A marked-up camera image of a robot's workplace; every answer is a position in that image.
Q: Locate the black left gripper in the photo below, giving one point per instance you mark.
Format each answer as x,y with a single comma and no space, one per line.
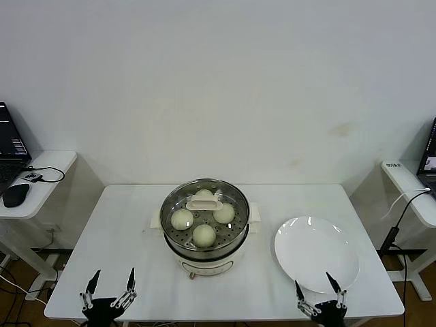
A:
100,310

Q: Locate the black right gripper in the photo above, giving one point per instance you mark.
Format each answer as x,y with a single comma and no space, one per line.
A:
328,313

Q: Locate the white steamed baozi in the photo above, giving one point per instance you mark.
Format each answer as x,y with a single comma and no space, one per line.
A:
203,235
203,194
182,219
225,215

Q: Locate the stainless steel steamer basket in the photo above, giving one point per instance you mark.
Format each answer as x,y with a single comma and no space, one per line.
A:
204,256

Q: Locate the large white round plate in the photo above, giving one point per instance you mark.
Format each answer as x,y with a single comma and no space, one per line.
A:
313,252

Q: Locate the black power adapter brick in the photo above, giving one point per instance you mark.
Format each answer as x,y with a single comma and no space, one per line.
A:
391,236

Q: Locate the black computer mouse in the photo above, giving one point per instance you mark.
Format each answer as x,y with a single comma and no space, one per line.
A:
15,195

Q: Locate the small black usb hub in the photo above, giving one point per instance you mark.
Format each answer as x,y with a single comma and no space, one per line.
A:
31,176

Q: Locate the white side table rounded corner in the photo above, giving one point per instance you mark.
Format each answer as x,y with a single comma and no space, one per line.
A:
51,163

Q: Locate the small printed label sticker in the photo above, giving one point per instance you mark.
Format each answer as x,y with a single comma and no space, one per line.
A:
394,165

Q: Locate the black laptop with mouse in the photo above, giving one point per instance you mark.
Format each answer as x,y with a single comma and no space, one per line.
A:
10,136

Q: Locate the white wall socket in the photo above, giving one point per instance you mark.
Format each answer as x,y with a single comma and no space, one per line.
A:
52,227

